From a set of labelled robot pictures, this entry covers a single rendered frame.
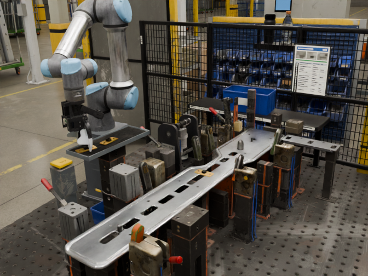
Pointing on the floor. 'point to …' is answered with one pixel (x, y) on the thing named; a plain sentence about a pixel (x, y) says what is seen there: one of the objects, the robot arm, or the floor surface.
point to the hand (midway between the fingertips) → (85, 145)
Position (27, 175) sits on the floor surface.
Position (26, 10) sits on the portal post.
